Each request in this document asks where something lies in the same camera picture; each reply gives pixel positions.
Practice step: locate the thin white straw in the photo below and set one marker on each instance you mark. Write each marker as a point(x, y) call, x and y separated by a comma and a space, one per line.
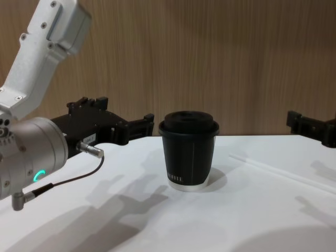
point(241, 158)

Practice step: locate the silver and grey left robot arm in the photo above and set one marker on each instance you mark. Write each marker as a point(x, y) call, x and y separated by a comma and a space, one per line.
point(31, 147)

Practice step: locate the black plastic cup lid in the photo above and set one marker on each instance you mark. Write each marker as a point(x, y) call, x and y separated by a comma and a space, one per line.
point(187, 123)

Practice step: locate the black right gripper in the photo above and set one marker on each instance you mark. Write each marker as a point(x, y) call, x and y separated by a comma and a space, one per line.
point(331, 134)

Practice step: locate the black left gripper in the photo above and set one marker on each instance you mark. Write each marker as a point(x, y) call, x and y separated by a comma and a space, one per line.
point(86, 126)

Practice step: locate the black paper cup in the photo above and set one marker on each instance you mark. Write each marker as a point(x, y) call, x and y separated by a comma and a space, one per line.
point(183, 160)

